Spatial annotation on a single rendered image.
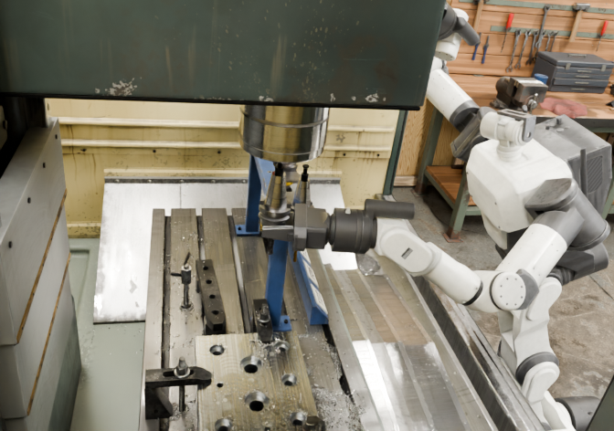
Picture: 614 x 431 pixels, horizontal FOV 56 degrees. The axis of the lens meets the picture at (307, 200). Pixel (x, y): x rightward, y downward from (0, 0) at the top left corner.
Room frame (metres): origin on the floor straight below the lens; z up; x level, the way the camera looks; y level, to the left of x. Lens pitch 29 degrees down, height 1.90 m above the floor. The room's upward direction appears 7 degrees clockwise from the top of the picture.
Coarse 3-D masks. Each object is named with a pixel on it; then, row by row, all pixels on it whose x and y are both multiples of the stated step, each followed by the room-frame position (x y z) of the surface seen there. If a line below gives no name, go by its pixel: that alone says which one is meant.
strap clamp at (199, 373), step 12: (180, 360) 0.82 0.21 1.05; (156, 372) 0.82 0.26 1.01; (168, 372) 0.83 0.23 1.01; (180, 372) 0.82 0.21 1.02; (192, 372) 0.84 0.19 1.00; (204, 372) 0.84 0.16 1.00; (144, 384) 0.80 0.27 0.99; (156, 384) 0.80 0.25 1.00; (168, 384) 0.80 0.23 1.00; (180, 384) 0.81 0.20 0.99; (192, 384) 0.81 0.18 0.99; (144, 396) 0.79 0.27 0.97; (156, 396) 0.80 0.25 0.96; (180, 396) 0.82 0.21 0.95; (156, 408) 0.80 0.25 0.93; (168, 408) 0.81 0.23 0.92; (180, 408) 0.82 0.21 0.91
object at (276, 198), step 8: (272, 176) 0.96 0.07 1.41; (280, 176) 0.95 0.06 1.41; (272, 184) 0.95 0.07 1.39; (280, 184) 0.95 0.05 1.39; (272, 192) 0.95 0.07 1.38; (280, 192) 0.95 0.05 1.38; (272, 200) 0.95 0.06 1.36; (280, 200) 0.95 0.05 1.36; (272, 208) 0.94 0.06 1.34; (280, 208) 0.95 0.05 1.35
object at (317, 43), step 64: (0, 0) 0.74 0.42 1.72; (64, 0) 0.76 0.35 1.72; (128, 0) 0.78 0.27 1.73; (192, 0) 0.80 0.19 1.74; (256, 0) 0.82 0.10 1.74; (320, 0) 0.85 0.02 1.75; (384, 0) 0.87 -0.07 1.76; (0, 64) 0.74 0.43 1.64; (64, 64) 0.76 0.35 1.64; (128, 64) 0.78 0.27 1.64; (192, 64) 0.80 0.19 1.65; (256, 64) 0.83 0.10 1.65; (320, 64) 0.85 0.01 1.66; (384, 64) 0.88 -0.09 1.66
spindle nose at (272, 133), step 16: (240, 112) 0.93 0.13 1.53; (256, 112) 0.90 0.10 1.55; (272, 112) 0.89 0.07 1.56; (288, 112) 0.89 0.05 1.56; (304, 112) 0.89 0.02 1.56; (320, 112) 0.92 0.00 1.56; (240, 128) 0.93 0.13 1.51; (256, 128) 0.90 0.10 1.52; (272, 128) 0.89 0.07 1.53; (288, 128) 0.89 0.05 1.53; (304, 128) 0.90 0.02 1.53; (320, 128) 0.92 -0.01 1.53; (240, 144) 0.93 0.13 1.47; (256, 144) 0.90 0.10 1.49; (272, 144) 0.89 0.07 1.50; (288, 144) 0.89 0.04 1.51; (304, 144) 0.90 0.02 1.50; (320, 144) 0.93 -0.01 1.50; (272, 160) 0.89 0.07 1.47; (288, 160) 0.89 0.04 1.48; (304, 160) 0.90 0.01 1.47
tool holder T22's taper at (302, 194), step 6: (300, 180) 1.18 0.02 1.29; (300, 186) 1.17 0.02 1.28; (306, 186) 1.17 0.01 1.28; (300, 192) 1.17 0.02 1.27; (306, 192) 1.17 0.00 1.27; (294, 198) 1.18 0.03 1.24; (300, 198) 1.17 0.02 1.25; (306, 198) 1.17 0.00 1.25; (294, 204) 1.17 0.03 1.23; (306, 204) 1.17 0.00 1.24
